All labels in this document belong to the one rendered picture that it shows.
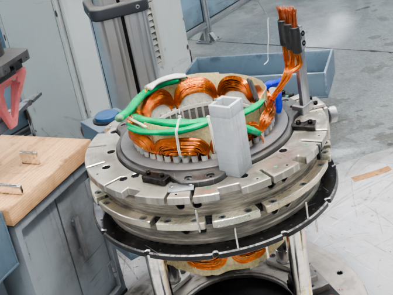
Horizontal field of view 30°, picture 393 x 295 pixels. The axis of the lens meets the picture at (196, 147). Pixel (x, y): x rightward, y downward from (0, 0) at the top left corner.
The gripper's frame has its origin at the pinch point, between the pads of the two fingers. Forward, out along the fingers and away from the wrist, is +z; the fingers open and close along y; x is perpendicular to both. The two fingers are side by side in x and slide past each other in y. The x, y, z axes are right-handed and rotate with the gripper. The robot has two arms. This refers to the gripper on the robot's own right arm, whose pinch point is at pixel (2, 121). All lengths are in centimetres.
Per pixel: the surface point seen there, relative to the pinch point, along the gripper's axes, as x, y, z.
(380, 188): 49, 39, 37
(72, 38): 177, -116, 55
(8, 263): -10.6, 3.5, 15.0
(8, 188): -5.0, 2.1, 7.3
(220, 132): -1.7, 32.4, -0.7
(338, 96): 260, -27, 119
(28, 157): 2.9, -0.2, 7.2
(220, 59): 43.9, 12.6, 9.5
